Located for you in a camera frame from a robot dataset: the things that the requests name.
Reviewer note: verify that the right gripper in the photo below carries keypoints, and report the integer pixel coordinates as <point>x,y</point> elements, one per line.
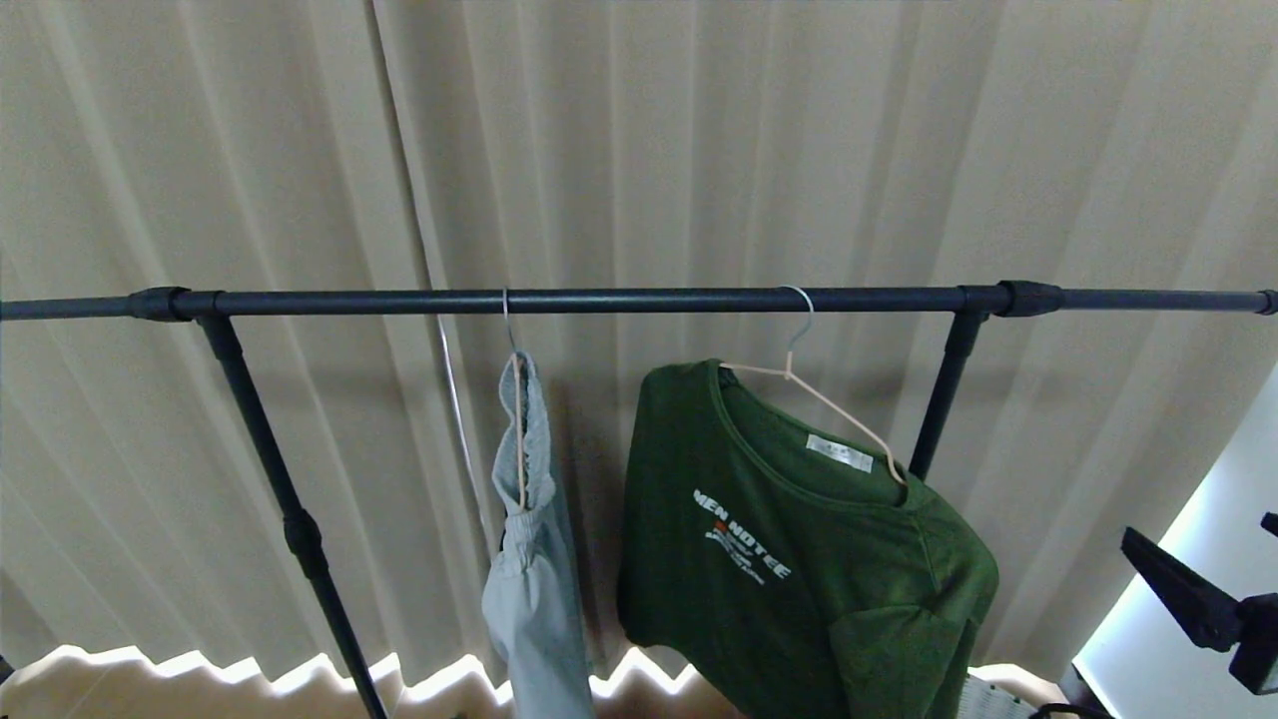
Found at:
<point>1260,644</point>

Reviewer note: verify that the green garment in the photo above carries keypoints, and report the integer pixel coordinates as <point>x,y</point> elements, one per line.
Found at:
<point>799,559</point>

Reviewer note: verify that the pink clothes hanger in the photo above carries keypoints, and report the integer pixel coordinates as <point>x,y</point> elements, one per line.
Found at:
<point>517,419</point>
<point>789,364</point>

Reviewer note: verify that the pale grey shorts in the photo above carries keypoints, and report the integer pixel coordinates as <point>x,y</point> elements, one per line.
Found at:
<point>534,599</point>

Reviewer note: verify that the white laundry basket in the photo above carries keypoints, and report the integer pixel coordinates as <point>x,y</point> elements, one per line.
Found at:
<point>998,699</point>

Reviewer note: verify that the black clothes rack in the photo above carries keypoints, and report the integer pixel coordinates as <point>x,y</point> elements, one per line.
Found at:
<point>599,300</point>

